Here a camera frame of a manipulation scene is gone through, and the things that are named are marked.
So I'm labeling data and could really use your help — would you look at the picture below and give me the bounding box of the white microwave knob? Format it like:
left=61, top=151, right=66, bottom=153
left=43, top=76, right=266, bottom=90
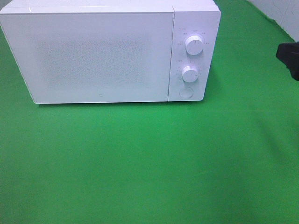
left=182, top=66, right=199, bottom=83
left=185, top=35, right=204, bottom=56

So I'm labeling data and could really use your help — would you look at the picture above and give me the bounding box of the white microwave oven body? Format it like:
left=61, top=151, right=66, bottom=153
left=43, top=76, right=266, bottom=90
left=0, top=0, right=221, bottom=102

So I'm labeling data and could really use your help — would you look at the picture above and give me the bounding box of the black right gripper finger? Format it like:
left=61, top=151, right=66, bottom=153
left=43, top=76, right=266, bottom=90
left=276, top=42, right=299, bottom=81

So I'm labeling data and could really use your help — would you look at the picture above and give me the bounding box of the round white door button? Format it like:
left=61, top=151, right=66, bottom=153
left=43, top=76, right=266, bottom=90
left=179, top=87, right=193, bottom=99

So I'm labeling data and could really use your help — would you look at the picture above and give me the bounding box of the green table cloth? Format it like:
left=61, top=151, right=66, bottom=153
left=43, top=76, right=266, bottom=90
left=0, top=0, right=299, bottom=224

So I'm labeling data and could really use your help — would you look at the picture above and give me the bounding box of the white microwave door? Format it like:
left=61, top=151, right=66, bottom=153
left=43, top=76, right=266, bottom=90
left=0, top=13, right=173, bottom=104

